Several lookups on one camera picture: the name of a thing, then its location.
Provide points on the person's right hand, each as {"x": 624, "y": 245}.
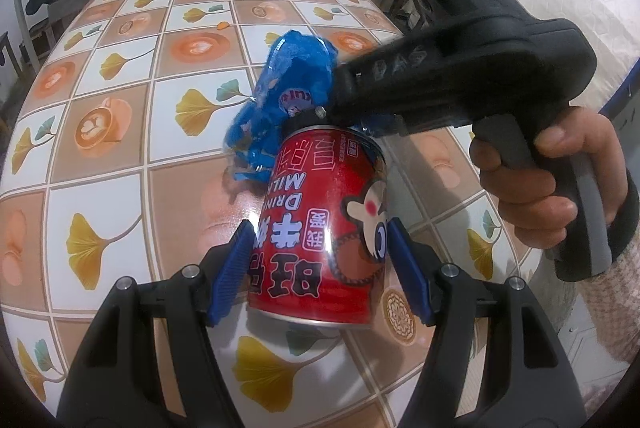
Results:
{"x": 530, "y": 203}

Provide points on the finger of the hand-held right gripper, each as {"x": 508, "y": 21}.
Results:
{"x": 320, "y": 116}

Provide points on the tile pattern tablecloth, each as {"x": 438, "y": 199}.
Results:
{"x": 125, "y": 157}

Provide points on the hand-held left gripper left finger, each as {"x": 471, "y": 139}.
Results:
{"x": 230, "y": 273}

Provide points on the person's right forearm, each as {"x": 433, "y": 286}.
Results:
{"x": 615, "y": 308}

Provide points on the red drink can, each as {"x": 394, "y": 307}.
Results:
{"x": 320, "y": 228}

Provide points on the blue snack wrapper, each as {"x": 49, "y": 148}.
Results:
{"x": 295, "y": 72}

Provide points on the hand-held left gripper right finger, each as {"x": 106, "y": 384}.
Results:
{"x": 410, "y": 278}

